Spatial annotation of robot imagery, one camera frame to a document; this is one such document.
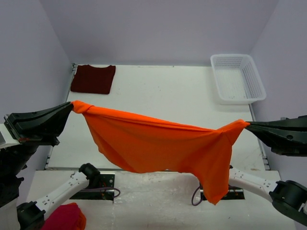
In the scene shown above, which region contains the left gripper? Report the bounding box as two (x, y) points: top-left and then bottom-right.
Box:
(0, 99), (76, 175)

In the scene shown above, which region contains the orange t-shirt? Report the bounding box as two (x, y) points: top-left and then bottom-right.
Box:
(75, 211), (86, 230)
(72, 101), (248, 204)

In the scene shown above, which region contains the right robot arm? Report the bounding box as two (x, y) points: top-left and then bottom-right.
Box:
(214, 115), (307, 225)

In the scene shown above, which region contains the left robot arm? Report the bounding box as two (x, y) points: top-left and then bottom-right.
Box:
(0, 102), (100, 230)

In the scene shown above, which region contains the folded dark red t-shirt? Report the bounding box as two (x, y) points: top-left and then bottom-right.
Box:
(70, 65), (116, 95)

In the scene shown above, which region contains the white plastic basket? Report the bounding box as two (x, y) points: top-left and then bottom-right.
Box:
(210, 54), (267, 105)

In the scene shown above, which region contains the magenta t-shirt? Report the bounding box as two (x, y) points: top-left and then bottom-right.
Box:
(42, 203), (80, 230)

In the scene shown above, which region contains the orange t-shirt in pile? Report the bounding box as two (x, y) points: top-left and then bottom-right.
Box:
(75, 211), (86, 230)

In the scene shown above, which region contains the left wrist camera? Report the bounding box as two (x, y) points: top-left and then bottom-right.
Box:
(0, 124), (20, 149)

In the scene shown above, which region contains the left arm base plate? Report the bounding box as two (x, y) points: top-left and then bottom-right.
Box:
(70, 172), (118, 201)

